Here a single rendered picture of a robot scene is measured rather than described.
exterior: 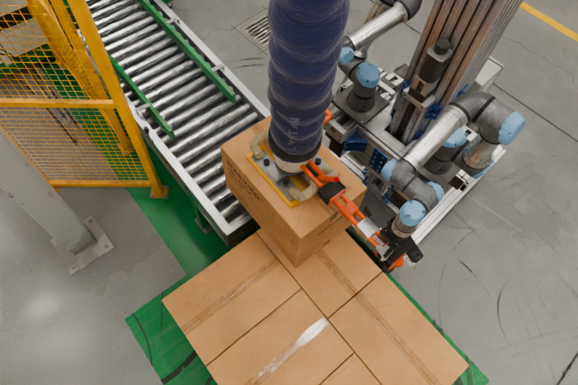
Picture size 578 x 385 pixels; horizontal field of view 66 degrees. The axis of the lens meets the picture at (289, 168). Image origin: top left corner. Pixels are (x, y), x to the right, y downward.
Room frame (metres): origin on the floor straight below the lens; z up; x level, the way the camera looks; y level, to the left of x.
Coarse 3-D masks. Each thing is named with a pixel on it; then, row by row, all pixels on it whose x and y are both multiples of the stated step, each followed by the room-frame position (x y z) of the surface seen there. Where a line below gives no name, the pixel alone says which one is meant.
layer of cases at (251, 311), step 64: (256, 256) 0.80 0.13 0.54; (320, 256) 0.83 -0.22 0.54; (192, 320) 0.44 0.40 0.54; (256, 320) 0.47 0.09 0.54; (320, 320) 0.50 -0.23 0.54; (384, 320) 0.53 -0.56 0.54; (256, 384) 0.18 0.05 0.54; (320, 384) 0.21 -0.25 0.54; (384, 384) 0.23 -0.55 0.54; (448, 384) 0.26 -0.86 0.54
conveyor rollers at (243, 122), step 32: (96, 0) 2.69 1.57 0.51; (128, 0) 2.69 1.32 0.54; (128, 32) 2.38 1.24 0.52; (160, 32) 2.38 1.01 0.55; (128, 64) 2.08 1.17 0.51; (160, 64) 2.08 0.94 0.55; (192, 64) 2.12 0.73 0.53; (128, 96) 1.79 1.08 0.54; (192, 96) 1.83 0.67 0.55; (224, 96) 1.88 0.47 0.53; (160, 128) 1.56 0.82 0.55; (192, 128) 1.60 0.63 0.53; (224, 192) 1.16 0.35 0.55
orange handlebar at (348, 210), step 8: (328, 112) 1.29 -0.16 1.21; (328, 120) 1.25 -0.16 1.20; (304, 168) 0.98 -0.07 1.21; (312, 176) 0.94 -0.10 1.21; (320, 184) 0.91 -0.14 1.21; (336, 200) 0.84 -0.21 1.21; (344, 200) 0.84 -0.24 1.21; (344, 208) 0.80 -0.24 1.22; (352, 208) 0.81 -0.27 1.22; (344, 216) 0.78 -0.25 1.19; (352, 216) 0.78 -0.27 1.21; (360, 216) 0.78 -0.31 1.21; (376, 232) 0.71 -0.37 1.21; (368, 240) 0.68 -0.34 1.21; (400, 264) 0.59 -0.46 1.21
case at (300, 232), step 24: (264, 120) 1.31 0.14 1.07; (240, 144) 1.16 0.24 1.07; (264, 144) 1.17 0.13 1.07; (240, 168) 1.03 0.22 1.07; (336, 168) 1.07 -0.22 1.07; (240, 192) 1.04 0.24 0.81; (264, 192) 0.91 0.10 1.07; (360, 192) 0.96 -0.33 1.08; (264, 216) 0.89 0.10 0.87; (288, 216) 0.81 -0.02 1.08; (312, 216) 0.82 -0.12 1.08; (336, 216) 0.86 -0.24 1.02; (288, 240) 0.76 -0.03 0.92; (312, 240) 0.77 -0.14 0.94
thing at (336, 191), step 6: (318, 186) 0.89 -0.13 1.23; (324, 186) 0.89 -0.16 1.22; (330, 186) 0.90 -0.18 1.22; (336, 186) 0.90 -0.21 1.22; (342, 186) 0.90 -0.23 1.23; (318, 192) 0.88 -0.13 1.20; (324, 192) 0.87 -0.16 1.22; (330, 192) 0.87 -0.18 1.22; (336, 192) 0.87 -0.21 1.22; (342, 192) 0.87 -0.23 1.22; (324, 198) 0.84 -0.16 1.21; (330, 198) 0.84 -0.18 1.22; (336, 198) 0.85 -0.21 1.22; (330, 204) 0.83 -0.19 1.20
